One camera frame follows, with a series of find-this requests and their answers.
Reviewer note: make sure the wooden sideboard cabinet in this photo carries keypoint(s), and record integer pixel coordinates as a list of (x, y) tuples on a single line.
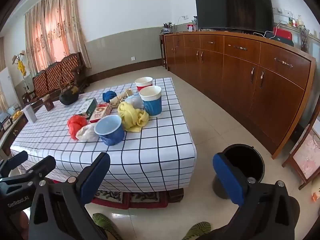
[(237, 75)]

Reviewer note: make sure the wooden chair pink cushion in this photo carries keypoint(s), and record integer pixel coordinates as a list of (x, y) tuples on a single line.
[(292, 160)]

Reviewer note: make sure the brown tea tin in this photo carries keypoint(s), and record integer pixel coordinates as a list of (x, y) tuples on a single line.
[(48, 104)]

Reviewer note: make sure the green carton box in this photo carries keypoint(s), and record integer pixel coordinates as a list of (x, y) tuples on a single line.
[(89, 107)]

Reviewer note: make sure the white cabinet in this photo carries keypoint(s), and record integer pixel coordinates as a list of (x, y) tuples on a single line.
[(7, 85)]

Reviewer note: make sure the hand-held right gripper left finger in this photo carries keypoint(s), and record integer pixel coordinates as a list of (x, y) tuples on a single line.
[(92, 180)]

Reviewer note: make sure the blue cloth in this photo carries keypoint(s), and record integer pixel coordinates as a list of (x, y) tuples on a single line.
[(109, 96)]

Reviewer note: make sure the red plastic bag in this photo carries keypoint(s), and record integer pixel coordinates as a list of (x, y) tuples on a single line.
[(76, 125)]

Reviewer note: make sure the black television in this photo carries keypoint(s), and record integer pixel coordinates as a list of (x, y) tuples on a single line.
[(232, 5)]

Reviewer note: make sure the wooden side table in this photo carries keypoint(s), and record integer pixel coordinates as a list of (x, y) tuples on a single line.
[(10, 132)]

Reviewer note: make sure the small potted plant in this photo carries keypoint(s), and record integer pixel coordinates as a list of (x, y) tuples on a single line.
[(167, 28)]

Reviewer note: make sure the black set-top device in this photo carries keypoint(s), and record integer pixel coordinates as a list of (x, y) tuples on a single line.
[(280, 42)]

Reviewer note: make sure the red patterned rug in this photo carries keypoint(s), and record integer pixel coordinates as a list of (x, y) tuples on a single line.
[(140, 201)]

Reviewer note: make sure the red box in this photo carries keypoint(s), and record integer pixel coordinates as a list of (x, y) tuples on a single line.
[(282, 33)]

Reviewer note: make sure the red jar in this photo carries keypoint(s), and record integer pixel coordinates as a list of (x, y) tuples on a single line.
[(190, 28)]

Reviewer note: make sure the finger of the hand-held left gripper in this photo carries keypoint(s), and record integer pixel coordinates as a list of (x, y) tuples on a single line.
[(15, 160), (42, 167)]

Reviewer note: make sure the glass vase with twigs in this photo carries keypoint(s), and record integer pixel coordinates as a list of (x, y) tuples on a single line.
[(303, 40)]

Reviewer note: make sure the pink floral storage bag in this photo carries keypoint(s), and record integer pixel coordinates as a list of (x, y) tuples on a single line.
[(306, 155)]

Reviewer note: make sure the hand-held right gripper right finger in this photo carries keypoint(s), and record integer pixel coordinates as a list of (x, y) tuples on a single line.
[(230, 180)]

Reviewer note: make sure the white upright box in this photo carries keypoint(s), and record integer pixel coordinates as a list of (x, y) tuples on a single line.
[(30, 113)]

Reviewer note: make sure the peach embroidered curtain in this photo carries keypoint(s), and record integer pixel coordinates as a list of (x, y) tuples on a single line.
[(55, 30)]

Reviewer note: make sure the blue paper cup white inside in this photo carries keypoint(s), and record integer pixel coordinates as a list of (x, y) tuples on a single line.
[(152, 105)]

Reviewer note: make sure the beige paper wrapper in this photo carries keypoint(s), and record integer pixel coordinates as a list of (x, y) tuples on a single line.
[(122, 97)]

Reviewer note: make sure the red and white carton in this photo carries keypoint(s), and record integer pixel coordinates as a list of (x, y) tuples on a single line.
[(101, 112)]

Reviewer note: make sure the coat rack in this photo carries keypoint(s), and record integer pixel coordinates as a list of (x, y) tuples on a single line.
[(21, 65)]

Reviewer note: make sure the red paper cup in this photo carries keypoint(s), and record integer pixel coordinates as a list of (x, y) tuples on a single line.
[(144, 83)]

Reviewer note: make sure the green patterned slipper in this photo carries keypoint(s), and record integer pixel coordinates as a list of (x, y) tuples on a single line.
[(197, 230), (102, 223)]

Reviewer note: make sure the black trash bin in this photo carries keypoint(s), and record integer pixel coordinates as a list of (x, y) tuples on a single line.
[(240, 155)]

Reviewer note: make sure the white plastic bag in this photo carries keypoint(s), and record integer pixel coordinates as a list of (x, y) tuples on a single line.
[(86, 133)]

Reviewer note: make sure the wooden sofa bench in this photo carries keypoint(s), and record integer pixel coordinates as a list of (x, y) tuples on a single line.
[(57, 72)]

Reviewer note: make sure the blue cup pale blue inside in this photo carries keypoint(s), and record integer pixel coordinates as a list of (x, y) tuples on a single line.
[(112, 136)]

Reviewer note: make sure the black iron teapot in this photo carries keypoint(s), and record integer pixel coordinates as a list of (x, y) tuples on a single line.
[(68, 97)]

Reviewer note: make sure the light blue plastic bag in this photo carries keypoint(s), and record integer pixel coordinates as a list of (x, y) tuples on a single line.
[(133, 102)]

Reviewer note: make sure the yellow cloth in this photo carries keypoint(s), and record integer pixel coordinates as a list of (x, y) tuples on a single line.
[(131, 117)]

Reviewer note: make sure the yellow pump bottle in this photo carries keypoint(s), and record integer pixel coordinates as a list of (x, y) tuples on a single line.
[(299, 20)]

